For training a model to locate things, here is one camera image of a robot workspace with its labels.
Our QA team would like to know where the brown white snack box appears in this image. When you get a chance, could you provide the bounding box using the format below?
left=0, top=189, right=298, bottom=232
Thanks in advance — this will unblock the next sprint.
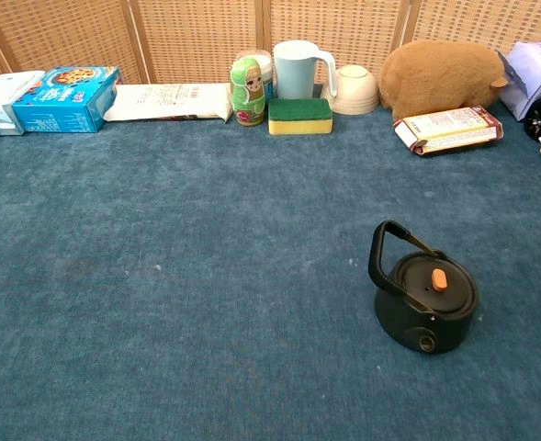
left=392, top=105, right=505, bottom=158

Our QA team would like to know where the blue table cloth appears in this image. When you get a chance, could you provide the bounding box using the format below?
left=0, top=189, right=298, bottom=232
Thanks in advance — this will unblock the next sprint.
left=0, top=85, right=541, bottom=441

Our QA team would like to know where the woven bamboo folding screen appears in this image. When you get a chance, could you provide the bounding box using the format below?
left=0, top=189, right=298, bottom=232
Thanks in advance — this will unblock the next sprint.
left=0, top=0, right=541, bottom=88

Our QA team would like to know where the light blue mug white handle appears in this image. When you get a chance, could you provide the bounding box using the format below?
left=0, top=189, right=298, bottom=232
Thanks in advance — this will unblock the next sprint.
left=272, top=40, right=338, bottom=100

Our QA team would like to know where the lavender tissue pack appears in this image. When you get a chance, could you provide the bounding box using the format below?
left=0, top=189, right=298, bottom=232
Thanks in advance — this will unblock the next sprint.
left=497, top=40, right=541, bottom=122

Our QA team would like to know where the white plastic lidded container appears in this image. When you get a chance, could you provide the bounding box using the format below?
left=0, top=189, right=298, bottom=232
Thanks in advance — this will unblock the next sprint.
left=236, top=49, right=276, bottom=105

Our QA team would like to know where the black lid with orange knob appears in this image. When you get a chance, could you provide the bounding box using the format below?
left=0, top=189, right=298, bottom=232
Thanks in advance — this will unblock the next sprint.
left=395, top=251, right=468, bottom=321

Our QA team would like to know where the brown plush toy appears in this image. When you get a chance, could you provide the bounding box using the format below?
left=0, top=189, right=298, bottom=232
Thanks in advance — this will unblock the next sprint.
left=378, top=39, right=510, bottom=123

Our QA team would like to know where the green yellow sponge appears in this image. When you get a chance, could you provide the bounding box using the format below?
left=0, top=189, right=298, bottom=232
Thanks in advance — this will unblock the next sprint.
left=267, top=97, right=334, bottom=137

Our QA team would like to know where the black teapot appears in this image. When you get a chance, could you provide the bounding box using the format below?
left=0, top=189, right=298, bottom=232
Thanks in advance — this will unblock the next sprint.
left=367, top=219, right=480, bottom=356

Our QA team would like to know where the small green bottle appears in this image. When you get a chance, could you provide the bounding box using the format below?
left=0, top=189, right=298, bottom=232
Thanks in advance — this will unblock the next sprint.
left=230, top=56, right=267, bottom=128

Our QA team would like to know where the blue cookie box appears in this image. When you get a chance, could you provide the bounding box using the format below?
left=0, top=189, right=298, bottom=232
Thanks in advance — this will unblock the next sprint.
left=11, top=65, right=123, bottom=134

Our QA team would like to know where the beige upturned bowl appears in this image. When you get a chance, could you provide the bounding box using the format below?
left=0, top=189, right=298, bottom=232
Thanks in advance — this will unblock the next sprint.
left=320, top=63, right=381, bottom=116

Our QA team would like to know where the white flat plastic package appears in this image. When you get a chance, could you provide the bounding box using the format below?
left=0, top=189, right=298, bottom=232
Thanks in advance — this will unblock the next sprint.
left=103, top=83, right=233, bottom=124

